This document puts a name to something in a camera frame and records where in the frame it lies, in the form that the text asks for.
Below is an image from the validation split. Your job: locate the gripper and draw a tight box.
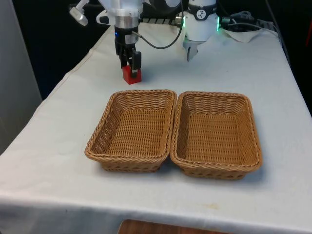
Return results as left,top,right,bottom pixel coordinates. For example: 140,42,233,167
114,25,142,79

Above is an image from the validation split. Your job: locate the brown wicker basket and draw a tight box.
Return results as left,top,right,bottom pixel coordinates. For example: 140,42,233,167
170,91,264,181
84,89,178,174

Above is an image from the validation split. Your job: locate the red cube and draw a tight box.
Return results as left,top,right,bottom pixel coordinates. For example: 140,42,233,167
121,65,143,85

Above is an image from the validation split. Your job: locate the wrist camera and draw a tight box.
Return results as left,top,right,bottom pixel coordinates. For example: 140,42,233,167
69,0,89,27

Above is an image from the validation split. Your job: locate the black cable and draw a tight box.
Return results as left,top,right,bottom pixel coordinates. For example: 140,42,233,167
133,0,187,49
226,13,263,32

